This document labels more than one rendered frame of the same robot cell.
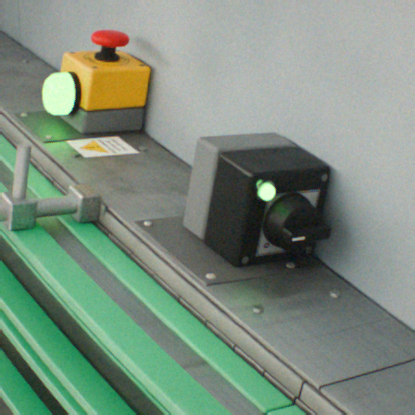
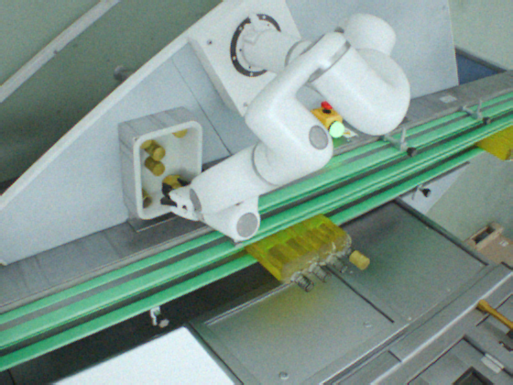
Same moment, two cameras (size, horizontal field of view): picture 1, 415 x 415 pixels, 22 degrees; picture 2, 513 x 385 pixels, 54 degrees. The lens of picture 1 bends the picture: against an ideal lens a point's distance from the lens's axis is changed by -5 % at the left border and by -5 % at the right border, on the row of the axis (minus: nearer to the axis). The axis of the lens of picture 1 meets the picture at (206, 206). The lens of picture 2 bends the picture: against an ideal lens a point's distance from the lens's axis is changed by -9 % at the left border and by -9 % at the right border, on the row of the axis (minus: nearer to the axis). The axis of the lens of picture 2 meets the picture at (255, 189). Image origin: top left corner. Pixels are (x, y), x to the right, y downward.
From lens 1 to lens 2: 2.06 m
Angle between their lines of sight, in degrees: 80
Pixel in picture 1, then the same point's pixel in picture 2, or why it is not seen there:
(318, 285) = not seen: hidden behind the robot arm
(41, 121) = (335, 142)
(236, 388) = (437, 125)
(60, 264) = (412, 142)
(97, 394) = (422, 156)
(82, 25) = not seen: hidden behind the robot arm
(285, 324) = (419, 114)
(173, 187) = not seen: hidden behind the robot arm
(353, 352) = (422, 107)
